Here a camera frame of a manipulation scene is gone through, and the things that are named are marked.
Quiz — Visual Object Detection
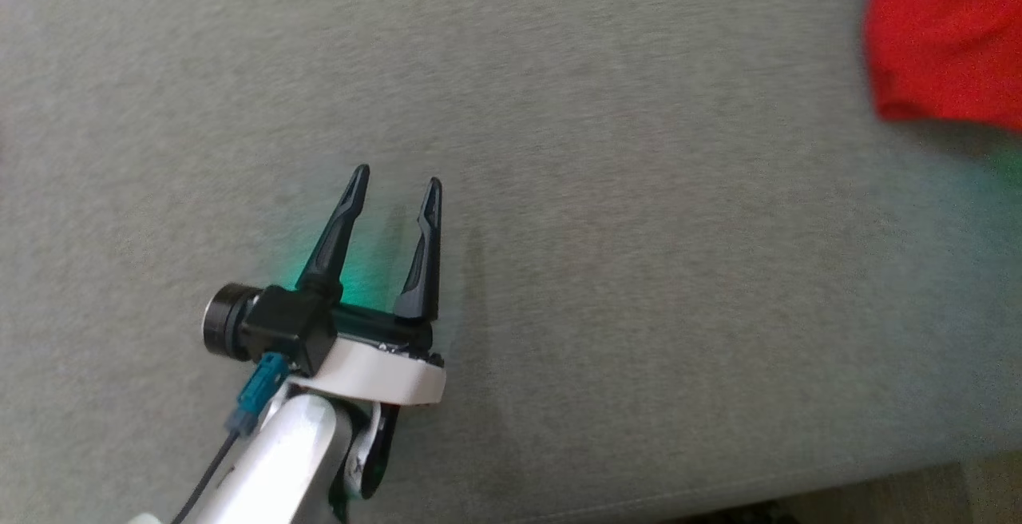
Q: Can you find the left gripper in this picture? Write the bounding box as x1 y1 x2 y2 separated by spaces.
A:
287 163 448 407

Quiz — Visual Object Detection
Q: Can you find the grey fabric sofa seat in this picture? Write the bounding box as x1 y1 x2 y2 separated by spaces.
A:
0 0 1022 524

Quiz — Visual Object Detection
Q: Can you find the red and white basketball jersey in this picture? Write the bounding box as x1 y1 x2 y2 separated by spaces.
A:
865 0 1022 133

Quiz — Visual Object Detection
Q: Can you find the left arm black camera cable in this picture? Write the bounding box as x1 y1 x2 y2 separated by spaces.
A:
168 352 288 524

